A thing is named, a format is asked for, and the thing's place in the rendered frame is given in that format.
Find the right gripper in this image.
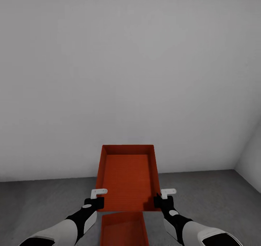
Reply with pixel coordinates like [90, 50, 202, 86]
[154, 194, 174, 210]

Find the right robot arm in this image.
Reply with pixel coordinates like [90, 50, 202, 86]
[154, 188, 242, 246]

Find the storage box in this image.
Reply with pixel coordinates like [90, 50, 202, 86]
[95, 145, 162, 212]
[100, 212, 149, 246]

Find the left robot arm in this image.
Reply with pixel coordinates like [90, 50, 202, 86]
[20, 188, 108, 246]

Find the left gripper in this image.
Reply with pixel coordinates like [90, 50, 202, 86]
[84, 197, 104, 209]

